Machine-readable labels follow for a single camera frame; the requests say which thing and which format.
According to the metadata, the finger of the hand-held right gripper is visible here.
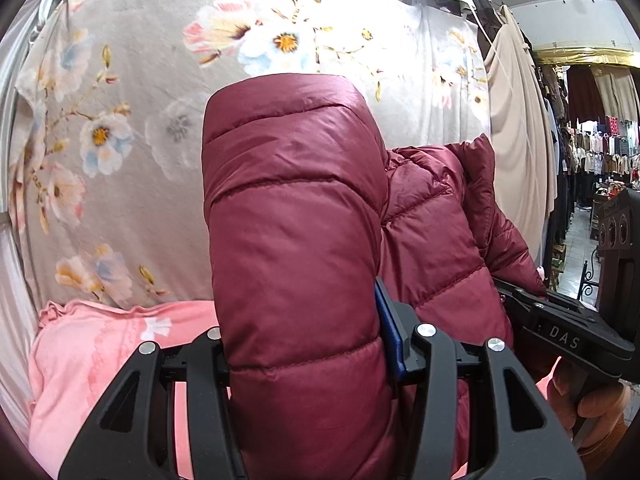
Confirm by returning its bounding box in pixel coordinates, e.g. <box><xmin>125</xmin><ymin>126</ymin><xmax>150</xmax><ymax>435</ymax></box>
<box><xmin>494</xmin><ymin>279</ymin><xmax>549</xmax><ymax>319</ymax></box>

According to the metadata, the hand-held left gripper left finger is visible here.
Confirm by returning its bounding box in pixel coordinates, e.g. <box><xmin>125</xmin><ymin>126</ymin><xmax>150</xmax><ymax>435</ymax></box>
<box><xmin>57</xmin><ymin>327</ymin><xmax>248</xmax><ymax>480</ymax></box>

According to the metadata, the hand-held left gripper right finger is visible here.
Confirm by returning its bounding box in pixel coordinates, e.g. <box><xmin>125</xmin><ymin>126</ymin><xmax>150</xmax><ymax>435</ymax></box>
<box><xmin>375</xmin><ymin>277</ymin><xmax>586</xmax><ymax>480</ymax></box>

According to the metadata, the maroon quilted puffer jacket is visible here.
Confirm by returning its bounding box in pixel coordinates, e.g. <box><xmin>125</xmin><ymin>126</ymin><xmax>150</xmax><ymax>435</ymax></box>
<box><xmin>202</xmin><ymin>73</ymin><xmax>549</xmax><ymax>480</ymax></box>

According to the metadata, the row of hanging clothes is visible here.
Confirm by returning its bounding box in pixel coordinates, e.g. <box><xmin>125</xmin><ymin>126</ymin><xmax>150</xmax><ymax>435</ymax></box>
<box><xmin>535</xmin><ymin>62</ymin><xmax>640</xmax><ymax>221</ymax></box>

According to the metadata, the person's right hand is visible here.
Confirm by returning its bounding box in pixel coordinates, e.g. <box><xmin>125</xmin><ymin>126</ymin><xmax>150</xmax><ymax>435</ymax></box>
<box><xmin>547</xmin><ymin>364</ymin><xmax>634</xmax><ymax>461</ymax></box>

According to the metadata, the pink fluffy blanket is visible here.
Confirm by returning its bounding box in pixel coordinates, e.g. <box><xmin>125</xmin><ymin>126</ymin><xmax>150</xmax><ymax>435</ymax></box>
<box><xmin>27</xmin><ymin>300</ymin><xmax>236</xmax><ymax>480</ymax></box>

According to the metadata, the beige hanging garment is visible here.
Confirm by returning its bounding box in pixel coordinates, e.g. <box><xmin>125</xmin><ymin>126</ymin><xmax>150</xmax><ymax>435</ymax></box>
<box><xmin>484</xmin><ymin>5</ymin><xmax>557</xmax><ymax>267</ymax></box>

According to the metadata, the pale satin curtain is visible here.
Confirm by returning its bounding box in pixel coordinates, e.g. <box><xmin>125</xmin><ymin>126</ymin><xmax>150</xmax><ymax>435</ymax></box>
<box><xmin>0</xmin><ymin>0</ymin><xmax>56</xmax><ymax>426</ymax></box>

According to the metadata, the grey floral blanket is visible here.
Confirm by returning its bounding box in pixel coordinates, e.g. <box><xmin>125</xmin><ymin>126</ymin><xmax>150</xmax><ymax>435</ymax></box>
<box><xmin>15</xmin><ymin>0</ymin><xmax>493</xmax><ymax>311</ymax></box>

